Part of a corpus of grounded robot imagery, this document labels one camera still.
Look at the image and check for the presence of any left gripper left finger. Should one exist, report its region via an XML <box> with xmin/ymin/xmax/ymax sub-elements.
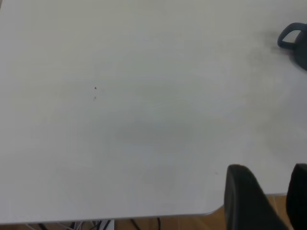
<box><xmin>224</xmin><ymin>164</ymin><xmax>290</xmax><ymax>230</ymax></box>

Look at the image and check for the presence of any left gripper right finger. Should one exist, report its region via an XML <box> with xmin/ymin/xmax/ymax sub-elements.
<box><xmin>286</xmin><ymin>163</ymin><xmax>307</xmax><ymax>230</ymax></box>

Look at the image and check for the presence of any dark grey ceramic cup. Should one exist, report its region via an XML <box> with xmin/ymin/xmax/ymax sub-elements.
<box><xmin>277</xmin><ymin>22</ymin><xmax>307</xmax><ymax>71</ymax></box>

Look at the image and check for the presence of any white power strip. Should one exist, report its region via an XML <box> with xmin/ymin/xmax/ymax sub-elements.
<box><xmin>99</xmin><ymin>219</ymin><xmax>116</xmax><ymax>230</ymax></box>

